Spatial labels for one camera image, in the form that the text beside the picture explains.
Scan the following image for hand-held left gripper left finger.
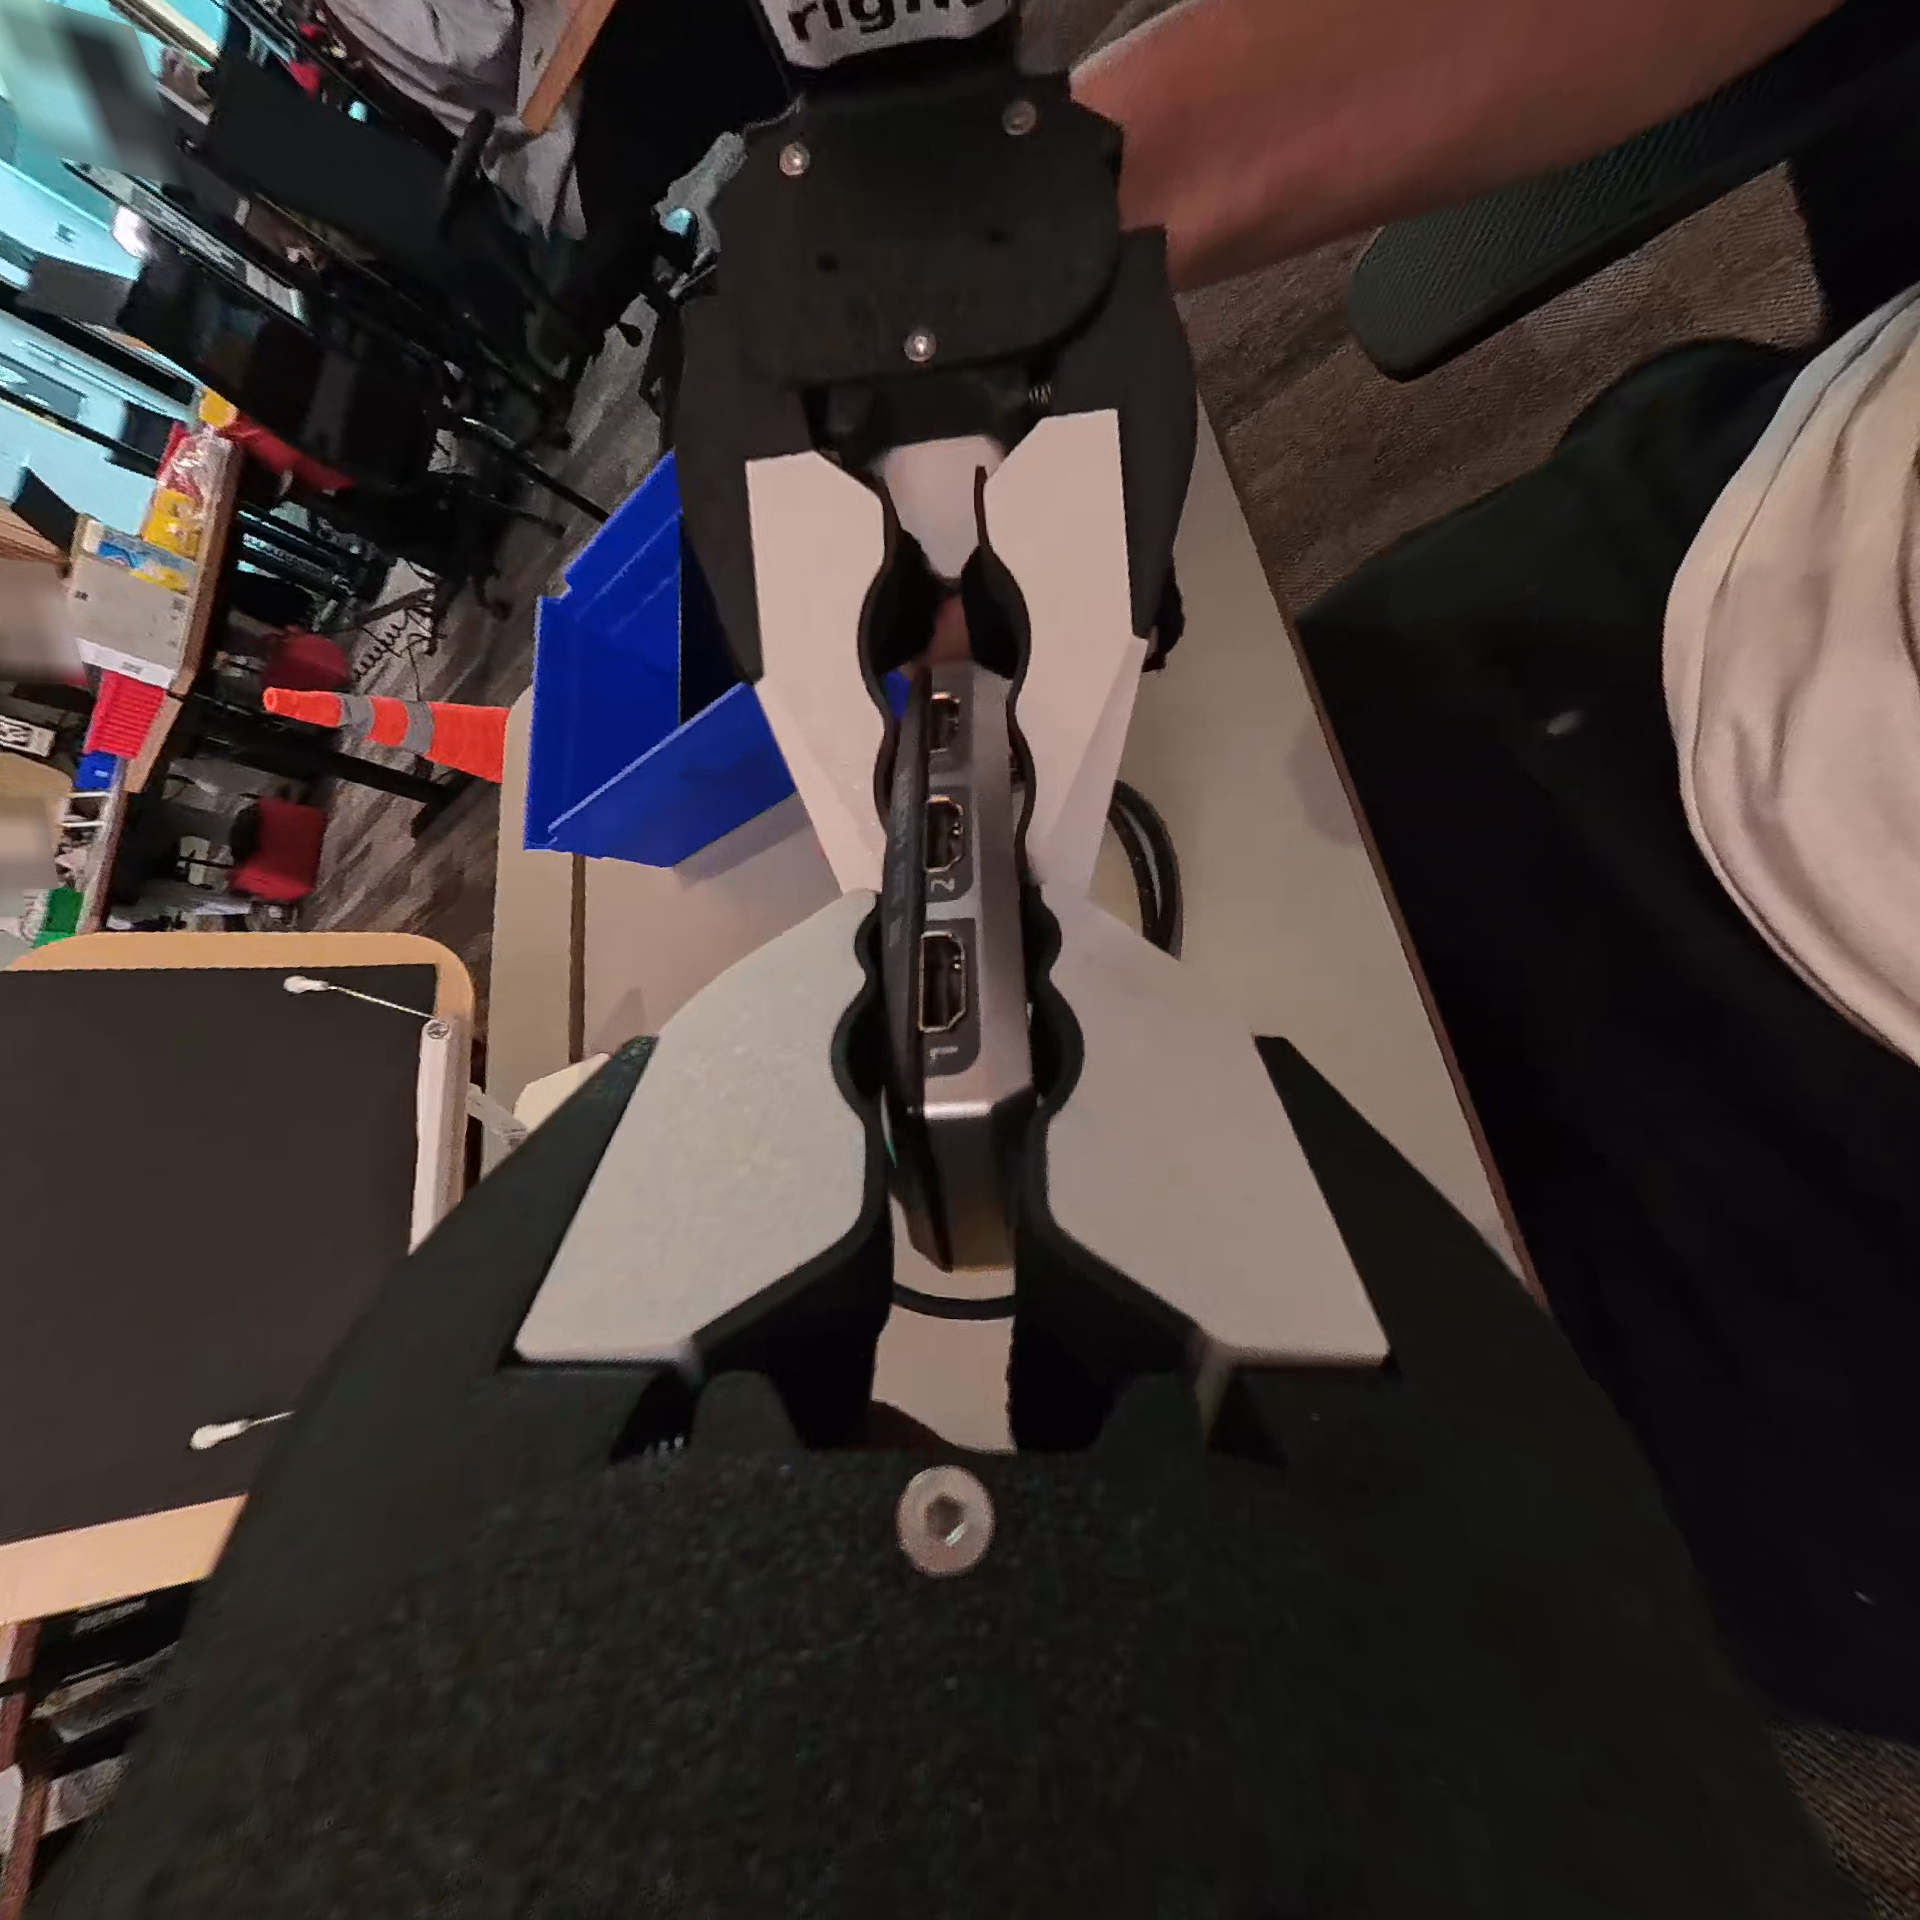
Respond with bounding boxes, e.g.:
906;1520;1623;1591
510;884;903;1453

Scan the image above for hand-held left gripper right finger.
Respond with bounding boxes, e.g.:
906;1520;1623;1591
1002;884;1391;1453

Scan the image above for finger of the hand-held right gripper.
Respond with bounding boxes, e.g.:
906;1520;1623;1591
976;412;1150;903
745;449;903;903

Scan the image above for silver hdmi hub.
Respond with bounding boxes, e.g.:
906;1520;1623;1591
879;660;1046;1272

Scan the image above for blue plastic bin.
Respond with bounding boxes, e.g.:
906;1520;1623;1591
527;449;800;869

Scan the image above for thin black hub cable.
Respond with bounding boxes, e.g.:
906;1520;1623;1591
895;779;1191;1321

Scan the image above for person's right forearm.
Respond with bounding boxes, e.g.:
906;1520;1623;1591
1072;0;1878;295

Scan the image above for person's black pants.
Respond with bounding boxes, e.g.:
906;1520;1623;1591
1296;343;1920;1728

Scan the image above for orange traffic cone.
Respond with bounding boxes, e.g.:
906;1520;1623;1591
263;686;513;783

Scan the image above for black board with wooden rim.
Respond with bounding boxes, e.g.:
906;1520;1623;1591
0;932;480;1622

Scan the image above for person's beige shirt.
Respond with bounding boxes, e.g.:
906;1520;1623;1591
1665;292;1920;1057

